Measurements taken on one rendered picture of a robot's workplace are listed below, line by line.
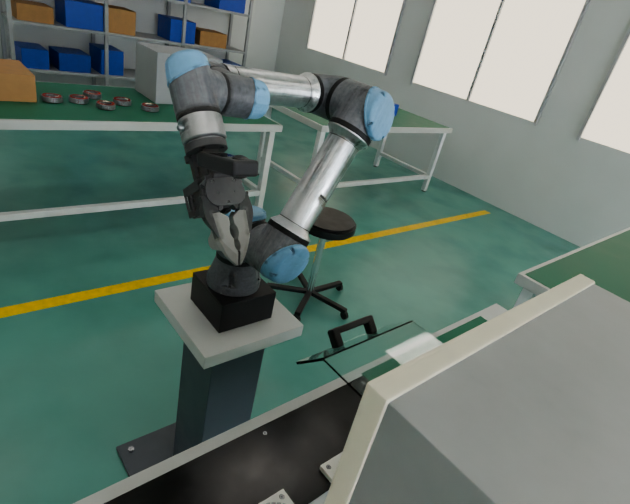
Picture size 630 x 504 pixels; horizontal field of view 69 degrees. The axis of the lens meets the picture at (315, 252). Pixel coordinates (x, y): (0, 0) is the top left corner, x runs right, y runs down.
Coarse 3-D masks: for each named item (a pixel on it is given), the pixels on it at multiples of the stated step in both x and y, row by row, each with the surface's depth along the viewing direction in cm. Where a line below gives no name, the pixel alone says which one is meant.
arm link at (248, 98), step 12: (228, 72) 84; (228, 84) 79; (240, 84) 81; (252, 84) 83; (264, 84) 86; (228, 96) 79; (240, 96) 81; (252, 96) 83; (264, 96) 85; (228, 108) 80; (240, 108) 82; (252, 108) 84; (264, 108) 86
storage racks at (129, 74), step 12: (0, 0) 516; (168, 0) 580; (252, 0) 650; (0, 12) 521; (108, 12) 545; (168, 12) 634; (228, 12) 636; (0, 24) 526; (12, 24) 494; (36, 24) 507; (48, 24) 515; (60, 24) 534; (108, 24) 551; (12, 36) 499; (108, 36) 557; (120, 36) 566; (132, 36) 574; (144, 36) 597; (156, 36) 623; (228, 36) 707; (12, 48) 504; (108, 48) 564; (204, 48) 640; (216, 48) 651; (228, 48) 677; (108, 60) 570; (48, 72) 536; (60, 72) 544; (72, 72) 552; (96, 72) 580; (108, 72) 577; (132, 72) 626; (108, 84) 584
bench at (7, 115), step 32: (64, 96) 288; (128, 96) 322; (0, 128) 231; (32, 128) 240; (64, 128) 249; (96, 128) 260; (128, 128) 271; (160, 128) 284; (256, 128) 329; (256, 192) 364
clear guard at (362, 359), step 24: (360, 336) 90; (384, 336) 84; (408, 336) 85; (432, 336) 87; (312, 360) 77; (336, 360) 75; (360, 360) 76; (384, 360) 78; (408, 360) 79; (360, 384) 71
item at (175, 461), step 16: (496, 304) 169; (464, 320) 155; (336, 384) 115; (304, 400) 108; (272, 416) 102; (224, 432) 96; (240, 432) 97; (192, 448) 91; (208, 448) 92; (160, 464) 87; (176, 464) 87; (128, 480) 83; (144, 480) 83; (96, 496) 79; (112, 496) 80
